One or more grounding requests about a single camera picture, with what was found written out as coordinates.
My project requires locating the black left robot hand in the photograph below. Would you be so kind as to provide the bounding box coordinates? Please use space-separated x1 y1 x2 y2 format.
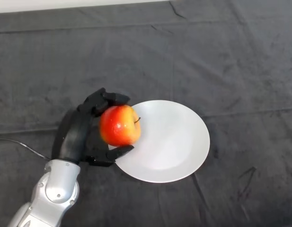
51 87 135 167

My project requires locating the red and yellow apple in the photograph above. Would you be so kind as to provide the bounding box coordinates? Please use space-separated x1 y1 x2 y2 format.
99 105 142 146

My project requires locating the white round plate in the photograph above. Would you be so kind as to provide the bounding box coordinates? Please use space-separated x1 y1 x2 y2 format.
113 100 211 183

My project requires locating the black cloth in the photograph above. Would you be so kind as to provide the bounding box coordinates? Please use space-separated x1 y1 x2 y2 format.
0 0 292 227

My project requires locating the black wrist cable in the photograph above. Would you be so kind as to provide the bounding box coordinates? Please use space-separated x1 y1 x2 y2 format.
0 138 52 160

